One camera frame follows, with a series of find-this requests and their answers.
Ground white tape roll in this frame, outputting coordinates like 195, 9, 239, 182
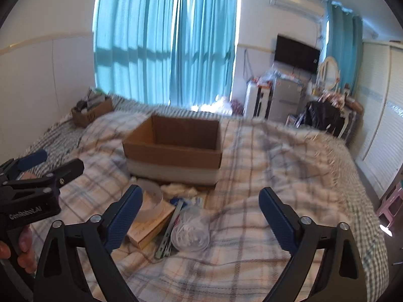
135, 179, 163, 222

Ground tan paper box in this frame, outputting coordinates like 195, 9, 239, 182
126, 201, 175, 249

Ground grey metal bracket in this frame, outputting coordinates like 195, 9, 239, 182
154, 198, 184, 259

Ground clear round plastic container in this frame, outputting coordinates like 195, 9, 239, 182
171, 206, 210, 252

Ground white lace cloth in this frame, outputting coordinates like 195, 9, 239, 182
160, 183, 199, 200

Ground person's left hand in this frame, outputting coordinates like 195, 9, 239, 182
17, 226, 37, 274

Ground grey checked bed sheet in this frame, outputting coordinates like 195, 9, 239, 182
22, 94, 153, 177

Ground pink plastic stool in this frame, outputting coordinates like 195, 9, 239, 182
376, 181, 402, 231

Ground small cardboard box with clutter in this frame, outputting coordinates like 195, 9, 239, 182
71, 87, 114, 128

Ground plaid bed blanket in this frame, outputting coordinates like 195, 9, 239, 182
55, 111, 389, 301

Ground large open cardboard box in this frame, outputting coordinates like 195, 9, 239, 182
122, 114, 223, 187

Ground white sliding wardrobe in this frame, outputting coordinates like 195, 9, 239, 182
350, 40, 402, 197

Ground black jacket on chair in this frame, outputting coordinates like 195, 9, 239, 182
295, 101, 344, 137

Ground left teal curtain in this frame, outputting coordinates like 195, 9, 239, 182
93, 0, 174, 104

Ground teal curtain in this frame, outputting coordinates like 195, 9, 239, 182
170, 0, 238, 108
326, 0, 363, 95
93, 0, 174, 104

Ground white plastic bag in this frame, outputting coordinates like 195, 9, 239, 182
199, 97, 232, 116

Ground silver mini fridge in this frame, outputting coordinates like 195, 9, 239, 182
268, 78, 303, 124

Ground white suitcase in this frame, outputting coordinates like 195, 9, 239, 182
243, 83, 271, 119

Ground oval vanity mirror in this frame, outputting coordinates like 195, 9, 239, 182
317, 57, 340, 91

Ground middle teal curtain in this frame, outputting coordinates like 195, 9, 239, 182
170, 0, 238, 108

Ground right teal curtain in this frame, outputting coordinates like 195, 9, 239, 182
326, 0, 363, 95

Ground white air conditioner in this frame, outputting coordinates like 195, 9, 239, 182
270, 0, 324, 21

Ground black wall television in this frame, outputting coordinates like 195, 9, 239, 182
274, 35, 320, 74

